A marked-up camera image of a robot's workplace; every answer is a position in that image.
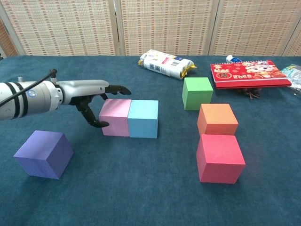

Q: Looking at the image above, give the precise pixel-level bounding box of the blue white tube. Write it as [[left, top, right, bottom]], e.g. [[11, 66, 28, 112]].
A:
[[225, 54, 243, 64]]

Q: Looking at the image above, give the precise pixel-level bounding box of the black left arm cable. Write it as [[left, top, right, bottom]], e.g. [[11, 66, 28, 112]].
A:
[[0, 69, 58, 108]]

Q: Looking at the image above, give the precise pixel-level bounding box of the teal clear snack bag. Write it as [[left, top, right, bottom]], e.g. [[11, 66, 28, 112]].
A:
[[279, 64, 301, 95]]

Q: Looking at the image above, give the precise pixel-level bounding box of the pink foam cube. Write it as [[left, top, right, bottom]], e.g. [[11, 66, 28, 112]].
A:
[[98, 98, 132, 137]]

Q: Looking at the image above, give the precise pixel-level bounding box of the dark red calendar tassel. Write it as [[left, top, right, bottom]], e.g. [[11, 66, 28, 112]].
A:
[[242, 88, 261, 99]]

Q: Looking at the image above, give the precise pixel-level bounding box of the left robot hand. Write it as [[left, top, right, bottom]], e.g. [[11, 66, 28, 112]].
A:
[[56, 79, 132, 129]]

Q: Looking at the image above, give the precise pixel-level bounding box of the light blue foam cube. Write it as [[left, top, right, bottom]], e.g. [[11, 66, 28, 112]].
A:
[[127, 100, 159, 139]]

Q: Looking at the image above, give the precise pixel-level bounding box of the purple foam cube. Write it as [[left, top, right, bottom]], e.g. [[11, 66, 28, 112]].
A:
[[13, 130, 74, 180]]

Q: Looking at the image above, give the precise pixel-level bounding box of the green foam cube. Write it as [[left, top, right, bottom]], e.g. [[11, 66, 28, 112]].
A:
[[182, 77, 214, 111]]

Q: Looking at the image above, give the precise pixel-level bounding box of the white snack packet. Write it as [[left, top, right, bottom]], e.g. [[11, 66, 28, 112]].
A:
[[137, 48, 198, 80]]

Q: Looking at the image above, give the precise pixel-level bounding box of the woven bamboo folding screen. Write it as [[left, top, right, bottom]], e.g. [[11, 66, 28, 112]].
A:
[[0, 0, 301, 57]]

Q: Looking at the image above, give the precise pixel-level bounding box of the red foam cube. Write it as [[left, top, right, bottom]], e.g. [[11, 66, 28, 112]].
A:
[[196, 134, 246, 184]]

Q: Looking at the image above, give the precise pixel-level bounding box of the dark teal table cover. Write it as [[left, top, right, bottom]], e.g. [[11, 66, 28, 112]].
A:
[[0, 55, 301, 226]]

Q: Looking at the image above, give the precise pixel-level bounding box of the red desk calendar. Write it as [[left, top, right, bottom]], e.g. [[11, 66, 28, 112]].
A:
[[210, 59, 292, 89]]

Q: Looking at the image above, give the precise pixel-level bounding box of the orange foam cube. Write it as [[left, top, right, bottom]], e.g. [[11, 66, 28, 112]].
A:
[[197, 103, 239, 136]]

